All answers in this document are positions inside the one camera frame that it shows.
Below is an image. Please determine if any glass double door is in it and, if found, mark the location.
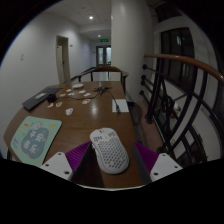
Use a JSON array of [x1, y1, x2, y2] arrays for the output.
[[95, 45, 112, 67]]

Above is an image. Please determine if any open side door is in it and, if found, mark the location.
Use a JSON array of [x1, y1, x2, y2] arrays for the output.
[[55, 34, 72, 84]]

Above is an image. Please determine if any small black round device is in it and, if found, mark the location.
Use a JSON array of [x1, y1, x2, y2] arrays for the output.
[[46, 93, 57, 103]]

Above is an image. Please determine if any brown wooden chair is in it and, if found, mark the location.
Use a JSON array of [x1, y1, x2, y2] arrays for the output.
[[70, 65, 130, 94]]

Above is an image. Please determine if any dark closed laptop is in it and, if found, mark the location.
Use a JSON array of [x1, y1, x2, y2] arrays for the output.
[[21, 86, 63, 112]]

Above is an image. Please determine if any green printed mouse pad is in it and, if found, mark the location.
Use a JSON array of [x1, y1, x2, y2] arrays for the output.
[[9, 115, 63, 168]]

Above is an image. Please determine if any black railing with wooden handrail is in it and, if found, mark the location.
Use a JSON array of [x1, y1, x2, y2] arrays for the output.
[[139, 53, 224, 168]]

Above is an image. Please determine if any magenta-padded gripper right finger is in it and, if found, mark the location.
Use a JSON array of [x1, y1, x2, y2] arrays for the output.
[[131, 141, 184, 186]]

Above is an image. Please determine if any black cable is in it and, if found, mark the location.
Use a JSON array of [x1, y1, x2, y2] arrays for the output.
[[54, 85, 122, 114]]

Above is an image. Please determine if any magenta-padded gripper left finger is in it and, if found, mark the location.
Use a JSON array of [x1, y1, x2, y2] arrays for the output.
[[39, 141, 102, 188]]

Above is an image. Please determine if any white perforated computer mouse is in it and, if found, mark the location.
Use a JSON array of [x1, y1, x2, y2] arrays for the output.
[[89, 127, 131, 175]]

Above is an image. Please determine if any dark framed window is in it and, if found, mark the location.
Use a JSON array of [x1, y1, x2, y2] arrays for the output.
[[159, 27, 198, 94]]

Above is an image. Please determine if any white cartoon sticker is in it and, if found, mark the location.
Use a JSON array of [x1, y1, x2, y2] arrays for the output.
[[64, 107, 75, 117]]

